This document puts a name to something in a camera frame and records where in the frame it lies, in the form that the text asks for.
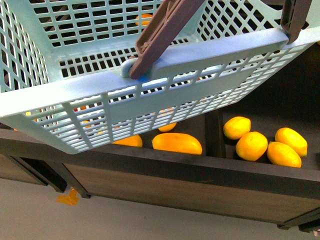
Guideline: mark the brown plastic basket handle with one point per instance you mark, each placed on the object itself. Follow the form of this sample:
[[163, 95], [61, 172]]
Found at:
[[173, 15]]

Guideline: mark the light teal plastic basket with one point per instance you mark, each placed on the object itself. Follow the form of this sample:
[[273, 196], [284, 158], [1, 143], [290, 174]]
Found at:
[[64, 65]]

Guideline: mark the yellow mango in tray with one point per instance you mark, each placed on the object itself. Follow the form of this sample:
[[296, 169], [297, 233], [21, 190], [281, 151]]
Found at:
[[178, 143]]

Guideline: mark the yellow mango under basket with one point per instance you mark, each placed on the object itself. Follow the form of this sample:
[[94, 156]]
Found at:
[[132, 141]]

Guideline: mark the yellow lemon top left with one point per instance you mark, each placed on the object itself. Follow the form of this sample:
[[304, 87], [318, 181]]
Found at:
[[236, 127]]

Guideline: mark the yellow lemon centre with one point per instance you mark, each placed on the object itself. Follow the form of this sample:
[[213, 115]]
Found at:
[[251, 146]]

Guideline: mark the yellow lemon bottom right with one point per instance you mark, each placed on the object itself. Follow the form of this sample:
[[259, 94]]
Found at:
[[283, 155]]

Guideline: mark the yellow lemon top right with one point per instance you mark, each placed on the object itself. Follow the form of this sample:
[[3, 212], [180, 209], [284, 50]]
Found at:
[[293, 139]]

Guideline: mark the dark wooden display stand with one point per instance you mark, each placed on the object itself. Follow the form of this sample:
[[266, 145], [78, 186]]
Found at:
[[218, 181]]

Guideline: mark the orange tape on floor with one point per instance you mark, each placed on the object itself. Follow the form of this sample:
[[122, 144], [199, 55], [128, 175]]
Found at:
[[71, 199]]

